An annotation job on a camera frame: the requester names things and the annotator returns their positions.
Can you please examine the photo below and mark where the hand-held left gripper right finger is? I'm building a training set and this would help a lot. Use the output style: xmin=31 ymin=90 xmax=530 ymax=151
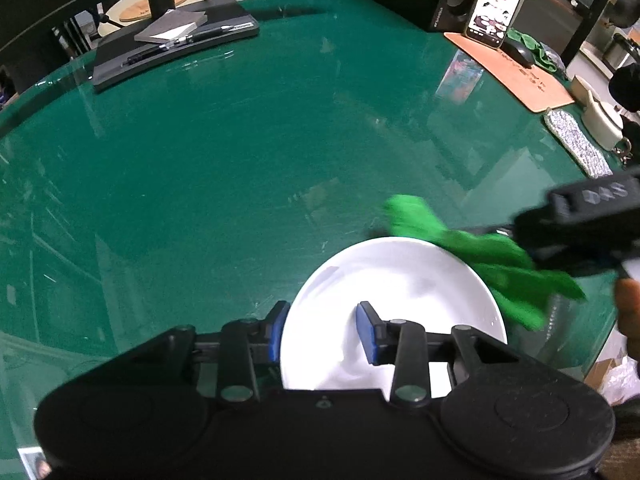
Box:
xmin=356 ymin=301 xmax=523 ymax=409

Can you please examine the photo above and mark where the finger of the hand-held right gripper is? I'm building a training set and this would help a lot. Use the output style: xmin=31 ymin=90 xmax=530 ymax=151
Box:
xmin=531 ymin=244 xmax=632 ymax=279
xmin=467 ymin=172 xmax=640 ymax=253

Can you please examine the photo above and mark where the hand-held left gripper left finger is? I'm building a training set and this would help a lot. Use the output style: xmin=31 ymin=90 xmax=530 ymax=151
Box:
xmin=127 ymin=301 xmax=292 ymax=407

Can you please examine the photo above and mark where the white plate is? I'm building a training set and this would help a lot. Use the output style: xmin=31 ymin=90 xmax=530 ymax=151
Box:
xmin=280 ymin=237 xmax=508 ymax=392

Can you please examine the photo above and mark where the green cleaning cloth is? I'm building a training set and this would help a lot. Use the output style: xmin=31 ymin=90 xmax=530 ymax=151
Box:
xmin=382 ymin=194 xmax=587 ymax=332

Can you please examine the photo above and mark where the person's right hand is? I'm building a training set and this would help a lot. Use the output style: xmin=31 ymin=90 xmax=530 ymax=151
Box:
xmin=614 ymin=277 xmax=640 ymax=361

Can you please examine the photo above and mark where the grey microfibre pad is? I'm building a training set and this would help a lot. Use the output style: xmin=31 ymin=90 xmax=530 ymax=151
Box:
xmin=544 ymin=108 xmax=613 ymax=178

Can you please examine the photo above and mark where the cream white teapot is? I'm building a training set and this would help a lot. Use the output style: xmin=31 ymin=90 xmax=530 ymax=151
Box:
xmin=570 ymin=75 xmax=626 ymax=151

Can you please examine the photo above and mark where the cardboard box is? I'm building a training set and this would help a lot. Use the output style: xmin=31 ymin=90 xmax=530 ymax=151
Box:
xmin=582 ymin=357 xmax=626 ymax=393

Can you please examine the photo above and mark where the tan mouse pad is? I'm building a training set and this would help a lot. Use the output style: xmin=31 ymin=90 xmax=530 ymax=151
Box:
xmin=444 ymin=31 xmax=576 ymax=113

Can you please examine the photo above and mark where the crumpled green rag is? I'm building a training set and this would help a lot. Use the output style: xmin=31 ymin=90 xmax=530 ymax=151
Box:
xmin=506 ymin=27 xmax=558 ymax=75

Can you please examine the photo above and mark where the black computer mouse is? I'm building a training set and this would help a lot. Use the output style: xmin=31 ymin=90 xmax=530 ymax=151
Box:
xmin=500 ymin=39 xmax=535 ymax=68

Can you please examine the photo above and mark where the smartphone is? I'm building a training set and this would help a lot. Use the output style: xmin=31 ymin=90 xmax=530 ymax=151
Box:
xmin=464 ymin=0 xmax=527 ymax=50

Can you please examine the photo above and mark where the small photo card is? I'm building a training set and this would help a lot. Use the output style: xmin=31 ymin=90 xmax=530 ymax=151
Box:
xmin=17 ymin=447 xmax=53 ymax=480

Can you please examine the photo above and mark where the black pen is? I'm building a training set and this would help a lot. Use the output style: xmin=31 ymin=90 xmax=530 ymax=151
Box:
xmin=122 ymin=25 xmax=236 ymax=66

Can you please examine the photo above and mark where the grey monitor stand base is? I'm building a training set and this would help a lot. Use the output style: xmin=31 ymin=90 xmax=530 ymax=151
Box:
xmin=91 ymin=0 xmax=261 ymax=93

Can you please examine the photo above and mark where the grey notepad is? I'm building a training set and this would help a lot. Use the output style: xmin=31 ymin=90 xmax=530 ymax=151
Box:
xmin=134 ymin=8 xmax=207 ymax=43

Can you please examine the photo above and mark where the round wooden board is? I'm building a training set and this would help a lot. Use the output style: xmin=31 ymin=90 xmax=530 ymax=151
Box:
xmin=119 ymin=0 xmax=193 ymax=23

